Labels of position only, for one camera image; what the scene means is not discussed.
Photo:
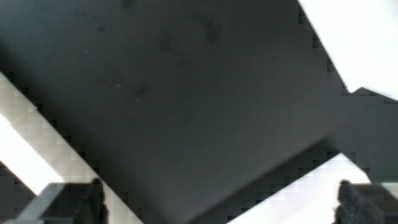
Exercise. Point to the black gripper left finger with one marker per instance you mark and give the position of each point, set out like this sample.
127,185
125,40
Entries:
68,204

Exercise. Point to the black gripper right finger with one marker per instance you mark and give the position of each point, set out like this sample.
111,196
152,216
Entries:
369,203

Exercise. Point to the white L-shaped base fence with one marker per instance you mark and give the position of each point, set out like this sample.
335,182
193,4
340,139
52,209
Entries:
38,154

